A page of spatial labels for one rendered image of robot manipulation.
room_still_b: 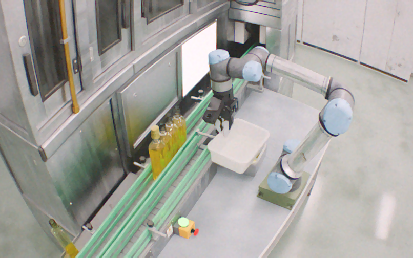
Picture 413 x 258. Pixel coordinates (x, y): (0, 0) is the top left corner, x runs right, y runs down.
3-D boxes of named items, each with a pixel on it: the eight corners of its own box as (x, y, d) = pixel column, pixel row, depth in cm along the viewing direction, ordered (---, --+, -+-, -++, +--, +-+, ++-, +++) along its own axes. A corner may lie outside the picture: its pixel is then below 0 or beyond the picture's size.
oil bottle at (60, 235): (75, 248, 118) (53, 213, 101) (82, 256, 115) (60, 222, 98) (67, 254, 114) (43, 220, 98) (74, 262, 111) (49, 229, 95)
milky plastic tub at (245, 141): (269, 148, 147) (272, 131, 142) (242, 181, 133) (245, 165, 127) (234, 132, 155) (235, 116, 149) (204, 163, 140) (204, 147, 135)
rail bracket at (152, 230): (155, 235, 129) (149, 217, 120) (170, 242, 126) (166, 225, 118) (150, 241, 126) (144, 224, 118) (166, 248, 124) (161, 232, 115)
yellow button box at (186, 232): (181, 224, 149) (180, 215, 144) (196, 230, 147) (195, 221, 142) (174, 234, 144) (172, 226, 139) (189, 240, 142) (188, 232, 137)
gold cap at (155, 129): (157, 132, 142) (156, 123, 139) (161, 136, 140) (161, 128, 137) (149, 136, 140) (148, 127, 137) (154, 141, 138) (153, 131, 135)
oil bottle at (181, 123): (177, 149, 170) (174, 111, 157) (188, 152, 168) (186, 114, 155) (171, 156, 166) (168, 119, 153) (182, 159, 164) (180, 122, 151)
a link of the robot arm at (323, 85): (358, 83, 117) (254, 38, 133) (357, 94, 109) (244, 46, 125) (352, 105, 124) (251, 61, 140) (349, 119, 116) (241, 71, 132)
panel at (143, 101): (212, 64, 214) (212, 18, 193) (217, 65, 213) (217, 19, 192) (126, 155, 151) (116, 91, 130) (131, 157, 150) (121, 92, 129)
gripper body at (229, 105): (239, 110, 141) (237, 84, 134) (228, 122, 135) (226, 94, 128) (222, 106, 145) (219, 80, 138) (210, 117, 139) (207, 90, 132)
